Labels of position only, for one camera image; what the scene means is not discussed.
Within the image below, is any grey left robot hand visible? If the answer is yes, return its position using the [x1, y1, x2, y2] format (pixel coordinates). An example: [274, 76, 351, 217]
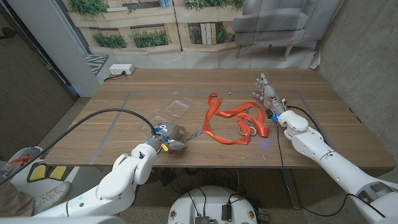
[146, 121, 189, 153]

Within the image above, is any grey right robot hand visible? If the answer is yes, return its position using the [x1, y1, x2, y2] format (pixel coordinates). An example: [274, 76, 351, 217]
[252, 73, 287, 116]

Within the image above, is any red-handled metal fork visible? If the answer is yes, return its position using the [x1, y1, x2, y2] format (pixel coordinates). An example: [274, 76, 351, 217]
[182, 126, 205, 144]

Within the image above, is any clear plastic clamshell container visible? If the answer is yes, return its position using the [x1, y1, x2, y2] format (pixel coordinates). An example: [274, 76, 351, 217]
[142, 95, 192, 134]

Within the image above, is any white power strip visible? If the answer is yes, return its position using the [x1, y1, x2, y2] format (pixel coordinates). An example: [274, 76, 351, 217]
[109, 63, 136, 76]

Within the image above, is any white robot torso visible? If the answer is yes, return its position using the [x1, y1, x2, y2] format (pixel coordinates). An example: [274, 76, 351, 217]
[167, 185, 259, 224]

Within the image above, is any printed garden backdrop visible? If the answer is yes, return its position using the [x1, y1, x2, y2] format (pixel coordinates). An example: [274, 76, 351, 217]
[60, 0, 345, 70]

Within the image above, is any dark table leg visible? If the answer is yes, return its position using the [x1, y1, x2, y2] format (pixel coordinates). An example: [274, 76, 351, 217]
[281, 167, 302, 210]

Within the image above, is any white sneaker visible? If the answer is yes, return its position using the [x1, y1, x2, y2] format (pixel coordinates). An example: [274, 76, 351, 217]
[32, 181, 72, 215]

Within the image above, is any white plastic bin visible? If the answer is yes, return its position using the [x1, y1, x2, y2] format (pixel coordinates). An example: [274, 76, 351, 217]
[7, 146, 44, 172]

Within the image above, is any person's brown trouser leg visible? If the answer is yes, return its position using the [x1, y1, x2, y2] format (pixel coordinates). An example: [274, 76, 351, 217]
[0, 177, 35, 218]

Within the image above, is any thick black cable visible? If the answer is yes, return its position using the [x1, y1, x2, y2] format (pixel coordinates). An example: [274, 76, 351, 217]
[285, 105, 327, 146]
[0, 108, 157, 184]

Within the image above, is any thin black cable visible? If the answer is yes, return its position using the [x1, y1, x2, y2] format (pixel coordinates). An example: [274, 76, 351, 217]
[275, 121, 386, 218]

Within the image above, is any red fabric strap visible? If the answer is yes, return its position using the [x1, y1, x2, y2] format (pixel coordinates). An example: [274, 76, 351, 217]
[202, 92, 270, 146]

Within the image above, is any black power cord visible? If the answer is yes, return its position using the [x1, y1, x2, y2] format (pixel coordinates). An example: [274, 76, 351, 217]
[104, 72, 127, 82]

